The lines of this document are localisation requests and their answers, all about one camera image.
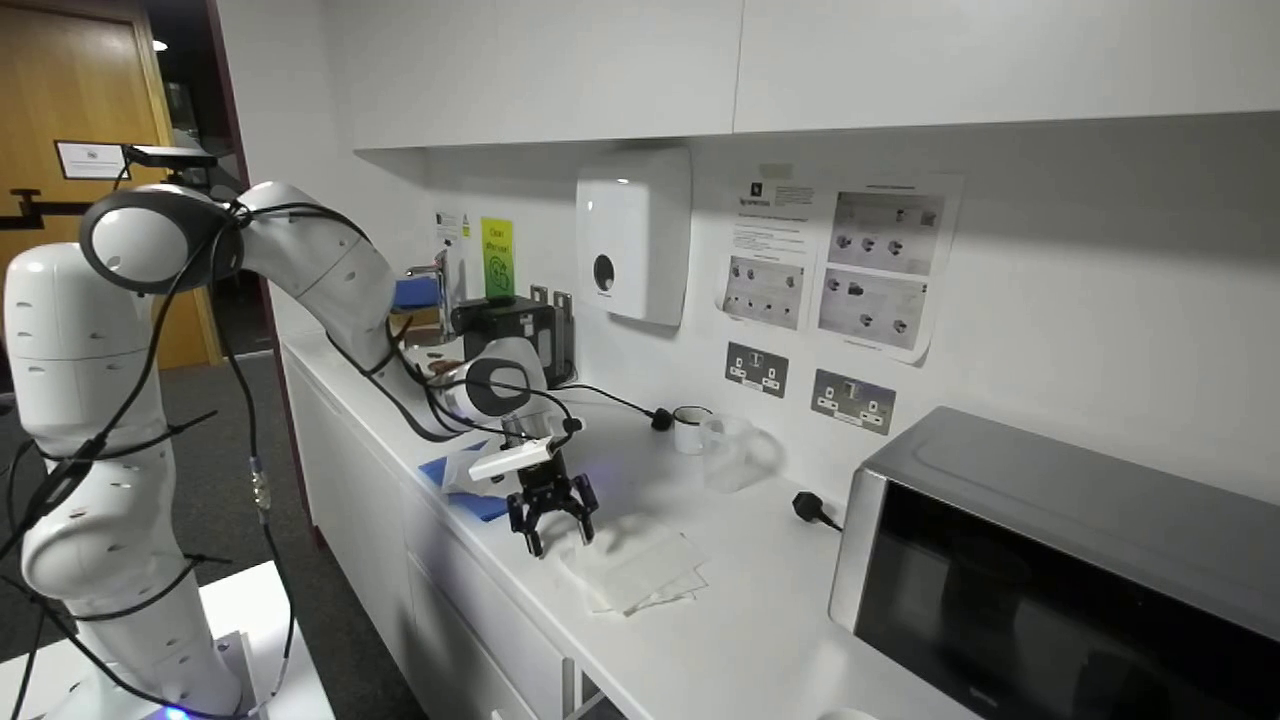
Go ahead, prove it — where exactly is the stainless steel microwave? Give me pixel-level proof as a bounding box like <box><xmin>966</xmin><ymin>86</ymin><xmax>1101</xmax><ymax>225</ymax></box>
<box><xmin>830</xmin><ymin>406</ymin><xmax>1280</xmax><ymax>720</ymax></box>

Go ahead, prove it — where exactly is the black cable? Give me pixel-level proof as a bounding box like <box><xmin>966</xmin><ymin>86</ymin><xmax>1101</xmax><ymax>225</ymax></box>
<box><xmin>566</xmin><ymin>379</ymin><xmax>681</xmax><ymax>437</ymax></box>

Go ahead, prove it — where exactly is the white paper towel dispenser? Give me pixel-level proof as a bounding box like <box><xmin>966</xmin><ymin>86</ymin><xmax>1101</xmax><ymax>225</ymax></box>
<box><xmin>578</xmin><ymin>147</ymin><xmax>692</xmax><ymax>326</ymax></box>

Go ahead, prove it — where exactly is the instruction poster sheet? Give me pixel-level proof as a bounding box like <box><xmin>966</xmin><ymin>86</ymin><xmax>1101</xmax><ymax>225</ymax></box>
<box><xmin>717</xmin><ymin>167</ymin><xmax>959</xmax><ymax>365</ymax></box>

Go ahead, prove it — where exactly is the clear glass cup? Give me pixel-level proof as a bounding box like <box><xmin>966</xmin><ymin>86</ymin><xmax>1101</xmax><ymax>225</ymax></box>
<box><xmin>705</xmin><ymin>424</ymin><xmax>785</xmax><ymax>491</ymax></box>

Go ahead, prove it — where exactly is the yellow green sign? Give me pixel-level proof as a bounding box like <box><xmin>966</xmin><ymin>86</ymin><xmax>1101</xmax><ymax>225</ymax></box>
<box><xmin>482</xmin><ymin>214</ymin><xmax>518</xmax><ymax>298</ymax></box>

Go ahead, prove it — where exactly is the black power plug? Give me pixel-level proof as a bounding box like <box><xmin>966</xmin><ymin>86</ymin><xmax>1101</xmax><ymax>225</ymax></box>
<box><xmin>794</xmin><ymin>491</ymin><xmax>845</xmax><ymax>531</ymax></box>

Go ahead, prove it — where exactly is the wall socket plate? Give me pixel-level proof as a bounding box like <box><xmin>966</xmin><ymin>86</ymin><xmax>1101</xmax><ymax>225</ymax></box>
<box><xmin>726</xmin><ymin>344</ymin><xmax>787</xmax><ymax>394</ymax></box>
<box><xmin>813</xmin><ymin>370</ymin><xmax>897</xmax><ymax>437</ymax></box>

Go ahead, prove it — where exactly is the white napkin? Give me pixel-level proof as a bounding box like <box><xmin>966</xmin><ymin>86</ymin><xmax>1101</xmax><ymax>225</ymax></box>
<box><xmin>557</xmin><ymin>526</ymin><xmax>708</xmax><ymax>617</ymax></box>
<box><xmin>431</xmin><ymin>442</ymin><xmax>482</xmax><ymax>484</ymax></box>

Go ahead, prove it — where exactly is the blue placemat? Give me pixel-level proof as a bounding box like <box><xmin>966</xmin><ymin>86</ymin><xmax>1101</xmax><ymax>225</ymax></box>
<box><xmin>422</xmin><ymin>458</ymin><xmax>508</xmax><ymax>519</ymax></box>

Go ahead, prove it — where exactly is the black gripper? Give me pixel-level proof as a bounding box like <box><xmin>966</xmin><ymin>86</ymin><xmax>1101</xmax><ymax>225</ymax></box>
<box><xmin>508</xmin><ymin>457</ymin><xmax>598</xmax><ymax>557</ymax></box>

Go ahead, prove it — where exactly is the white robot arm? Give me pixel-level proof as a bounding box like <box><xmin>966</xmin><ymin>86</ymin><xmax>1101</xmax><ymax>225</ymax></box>
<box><xmin>5</xmin><ymin>181</ymin><xmax>578</xmax><ymax>720</ymax></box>

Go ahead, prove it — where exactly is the wooden door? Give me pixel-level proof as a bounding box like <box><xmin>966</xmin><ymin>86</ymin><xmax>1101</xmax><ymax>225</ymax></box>
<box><xmin>0</xmin><ymin>0</ymin><xmax>225</xmax><ymax>392</ymax></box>

